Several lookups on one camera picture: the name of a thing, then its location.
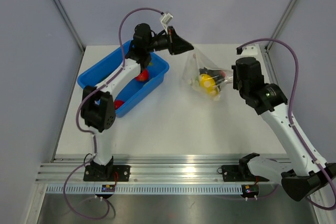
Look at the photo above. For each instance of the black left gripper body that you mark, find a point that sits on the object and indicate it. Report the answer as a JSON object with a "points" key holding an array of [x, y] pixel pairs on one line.
{"points": [[157, 43]]}

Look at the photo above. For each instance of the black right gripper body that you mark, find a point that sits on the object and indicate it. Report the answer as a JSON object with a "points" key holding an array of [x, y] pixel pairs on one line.
{"points": [[242, 90]]}

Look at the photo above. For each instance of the clear zip top bag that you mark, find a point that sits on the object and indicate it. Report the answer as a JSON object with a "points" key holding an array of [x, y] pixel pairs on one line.
{"points": [[196, 60]]}

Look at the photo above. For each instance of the yellow mango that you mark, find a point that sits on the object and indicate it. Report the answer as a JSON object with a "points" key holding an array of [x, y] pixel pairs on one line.
{"points": [[208, 85]]}

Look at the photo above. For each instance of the black grape bunch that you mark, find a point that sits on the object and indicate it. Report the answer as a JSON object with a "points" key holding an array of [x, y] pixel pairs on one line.
{"points": [[218, 75]]}

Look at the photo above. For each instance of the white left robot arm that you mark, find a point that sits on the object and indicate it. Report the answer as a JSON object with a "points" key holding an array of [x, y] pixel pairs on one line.
{"points": [[97, 106]]}

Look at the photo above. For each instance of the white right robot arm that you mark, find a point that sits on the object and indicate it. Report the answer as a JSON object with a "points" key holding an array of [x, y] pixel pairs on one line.
{"points": [[308, 170]]}

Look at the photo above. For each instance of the blue plastic bin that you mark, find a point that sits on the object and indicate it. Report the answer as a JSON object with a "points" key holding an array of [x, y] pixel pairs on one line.
{"points": [[155, 77]]}

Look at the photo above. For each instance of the red apple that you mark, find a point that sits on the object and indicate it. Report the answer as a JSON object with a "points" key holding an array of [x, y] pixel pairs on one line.
{"points": [[143, 76]]}

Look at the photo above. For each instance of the small red tomato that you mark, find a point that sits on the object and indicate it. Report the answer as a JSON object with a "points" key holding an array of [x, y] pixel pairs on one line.
{"points": [[118, 104]]}

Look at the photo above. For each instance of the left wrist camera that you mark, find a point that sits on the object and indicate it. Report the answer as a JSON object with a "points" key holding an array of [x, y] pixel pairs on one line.
{"points": [[165, 18]]}

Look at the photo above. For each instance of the left aluminium frame post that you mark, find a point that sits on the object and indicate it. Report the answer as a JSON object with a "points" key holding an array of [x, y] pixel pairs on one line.
{"points": [[69, 24]]}

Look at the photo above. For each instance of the aluminium frame post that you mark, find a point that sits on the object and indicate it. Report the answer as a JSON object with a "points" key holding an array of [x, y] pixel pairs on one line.
{"points": [[284, 18], [69, 24]]}

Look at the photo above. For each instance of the right aluminium frame post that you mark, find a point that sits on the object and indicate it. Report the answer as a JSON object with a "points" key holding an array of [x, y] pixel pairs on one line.
{"points": [[284, 18]]}

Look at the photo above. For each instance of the aluminium mounting rail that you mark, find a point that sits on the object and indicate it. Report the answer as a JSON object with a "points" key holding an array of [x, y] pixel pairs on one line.
{"points": [[150, 169]]}

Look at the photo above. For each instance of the white slotted cable duct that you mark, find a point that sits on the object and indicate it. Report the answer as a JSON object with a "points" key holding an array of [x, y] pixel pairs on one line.
{"points": [[124, 189]]}

